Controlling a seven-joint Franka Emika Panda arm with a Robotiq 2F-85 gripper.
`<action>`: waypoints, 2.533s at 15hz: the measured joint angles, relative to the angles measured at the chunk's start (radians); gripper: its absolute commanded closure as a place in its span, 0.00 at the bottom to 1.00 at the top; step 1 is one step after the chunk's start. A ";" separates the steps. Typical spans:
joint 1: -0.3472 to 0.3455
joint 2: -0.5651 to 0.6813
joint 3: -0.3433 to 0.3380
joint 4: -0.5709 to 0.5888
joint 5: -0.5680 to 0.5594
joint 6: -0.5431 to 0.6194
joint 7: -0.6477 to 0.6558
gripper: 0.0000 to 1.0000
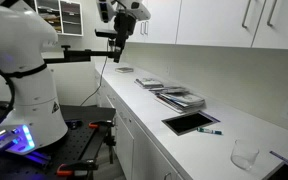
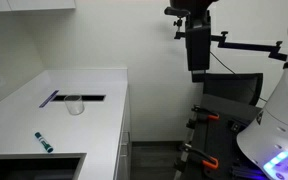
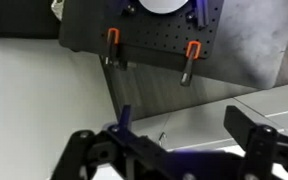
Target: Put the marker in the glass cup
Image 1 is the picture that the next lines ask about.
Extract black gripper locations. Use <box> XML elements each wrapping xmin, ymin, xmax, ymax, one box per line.
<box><xmin>114</xmin><ymin>12</ymin><xmax>136</xmax><ymax>63</ymax></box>

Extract teal marker pen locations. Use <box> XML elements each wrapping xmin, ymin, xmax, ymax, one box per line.
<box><xmin>197</xmin><ymin>127</ymin><xmax>222</xmax><ymax>135</ymax></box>

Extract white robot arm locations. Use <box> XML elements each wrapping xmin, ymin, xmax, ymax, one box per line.
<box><xmin>0</xmin><ymin>0</ymin><xmax>68</xmax><ymax>155</ymax></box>

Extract clear glass cup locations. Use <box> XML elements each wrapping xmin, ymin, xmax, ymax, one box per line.
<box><xmin>230</xmin><ymin>139</ymin><xmax>259</xmax><ymax>170</ymax></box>

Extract small booklet stack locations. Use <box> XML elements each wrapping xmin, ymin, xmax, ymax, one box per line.
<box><xmin>135</xmin><ymin>78</ymin><xmax>163</xmax><ymax>89</ymax></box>

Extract stack of magazines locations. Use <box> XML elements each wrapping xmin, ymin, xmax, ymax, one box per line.
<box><xmin>155</xmin><ymin>92</ymin><xmax>205</xmax><ymax>113</ymax></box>

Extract black perforated robot table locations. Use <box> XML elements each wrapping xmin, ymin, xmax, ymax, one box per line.
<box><xmin>0</xmin><ymin>105</ymin><xmax>116</xmax><ymax>180</ymax></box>

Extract white lower cabinets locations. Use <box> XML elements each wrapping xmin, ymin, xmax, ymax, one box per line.
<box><xmin>95</xmin><ymin>72</ymin><xmax>183</xmax><ymax>180</ymax></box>

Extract white cabinets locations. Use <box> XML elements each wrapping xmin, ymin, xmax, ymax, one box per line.
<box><xmin>95</xmin><ymin>72</ymin><xmax>183</xmax><ymax>180</ymax></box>
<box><xmin>130</xmin><ymin>0</ymin><xmax>288</xmax><ymax>50</ymax></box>

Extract white upper cabinets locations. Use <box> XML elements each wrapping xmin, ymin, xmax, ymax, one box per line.
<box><xmin>130</xmin><ymin>0</ymin><xmax>288</xmax><ymax>50</ymax></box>

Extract wall-mounted paper organizer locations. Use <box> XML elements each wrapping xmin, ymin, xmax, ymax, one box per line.
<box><xmin>34</xmin><ymin>0</ymin><xmax>83</xmax><ymax>36</ymax></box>

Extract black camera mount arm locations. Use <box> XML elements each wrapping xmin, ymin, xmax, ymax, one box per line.
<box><xmin>44</xmin><ymin>45</ymin><xmax>121</xmax><ymax>64</ymax></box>

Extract black hanging cable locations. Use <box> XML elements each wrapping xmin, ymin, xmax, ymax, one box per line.
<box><xmin>80</xmin><ymin>41</ymin><xmax>110</xmax><ymax>107</ymax></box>

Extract orange-handled bar clamp rear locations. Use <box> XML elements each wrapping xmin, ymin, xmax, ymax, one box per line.
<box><xmin>88</xmin><ymin>120</ymin><xmax>114</xmax><ymax>129</ymax></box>

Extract orange-handled bar clamp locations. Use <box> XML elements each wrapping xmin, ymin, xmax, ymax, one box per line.
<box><xmin>88</xmin><ymin>120</ymin><xmax>114</xmax><ymax>129</ymax></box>
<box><xmin>56</xmin><ymin>159</ymin><xmax>98</xmax><ymax>177</ymax></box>

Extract orange-handled bar clamp front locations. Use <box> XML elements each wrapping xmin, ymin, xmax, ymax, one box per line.
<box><xmin>56</xmin><ymin>159</ymin><xmax>98</xmax><ymax>177</ymax></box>

